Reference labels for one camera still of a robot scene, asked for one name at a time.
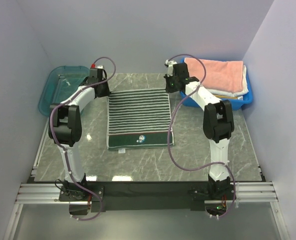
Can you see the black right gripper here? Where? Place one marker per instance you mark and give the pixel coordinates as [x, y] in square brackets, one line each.
[169, 89]

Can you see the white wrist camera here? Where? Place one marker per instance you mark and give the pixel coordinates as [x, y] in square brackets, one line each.
[169, 65]
[96, 66]

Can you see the yellow white striped towel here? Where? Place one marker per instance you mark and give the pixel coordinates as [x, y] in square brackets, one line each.
[226, 97]

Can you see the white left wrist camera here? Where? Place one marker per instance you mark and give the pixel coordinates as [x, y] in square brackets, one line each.
[96, 66]

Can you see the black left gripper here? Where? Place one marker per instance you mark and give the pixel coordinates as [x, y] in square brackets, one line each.
[106, 92]

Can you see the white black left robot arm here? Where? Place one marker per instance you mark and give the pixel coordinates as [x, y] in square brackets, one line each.
[65, 126]

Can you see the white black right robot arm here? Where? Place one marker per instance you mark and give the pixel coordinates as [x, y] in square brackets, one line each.
[218, 123]

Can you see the teal plastic laundry basket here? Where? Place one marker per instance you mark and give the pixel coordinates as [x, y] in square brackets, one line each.
[61, 83]

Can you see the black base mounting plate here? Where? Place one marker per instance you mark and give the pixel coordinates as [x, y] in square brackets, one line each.
[148, 195]

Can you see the green white striped towel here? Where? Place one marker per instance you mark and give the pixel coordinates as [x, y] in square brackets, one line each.
[138, 119]

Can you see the white terry towel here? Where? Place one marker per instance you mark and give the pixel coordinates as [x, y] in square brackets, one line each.
[229, 81]

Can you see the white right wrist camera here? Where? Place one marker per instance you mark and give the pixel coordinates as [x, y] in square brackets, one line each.
[169, 65]

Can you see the blue plastic bin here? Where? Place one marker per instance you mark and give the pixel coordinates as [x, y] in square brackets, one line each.
[237, 102]

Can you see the pink terry towel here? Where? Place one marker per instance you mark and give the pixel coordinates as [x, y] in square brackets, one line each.
[222, 73]

